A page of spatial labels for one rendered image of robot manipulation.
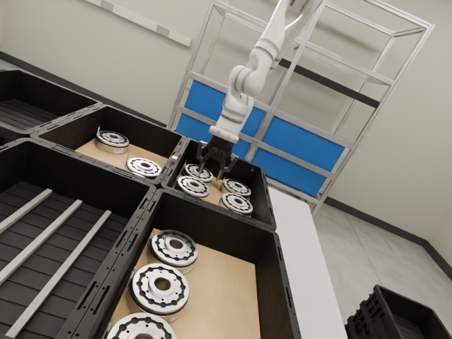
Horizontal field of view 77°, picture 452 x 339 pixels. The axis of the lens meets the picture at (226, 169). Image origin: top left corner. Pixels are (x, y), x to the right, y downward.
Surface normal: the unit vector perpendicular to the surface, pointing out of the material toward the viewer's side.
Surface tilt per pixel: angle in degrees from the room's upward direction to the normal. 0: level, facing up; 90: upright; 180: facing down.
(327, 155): 90
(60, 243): 0
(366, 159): 90
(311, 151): 90
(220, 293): 0
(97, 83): 90
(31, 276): 0
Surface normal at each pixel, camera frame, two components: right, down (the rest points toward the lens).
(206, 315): 0.38, -0.85
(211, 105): -0.13, 0.35
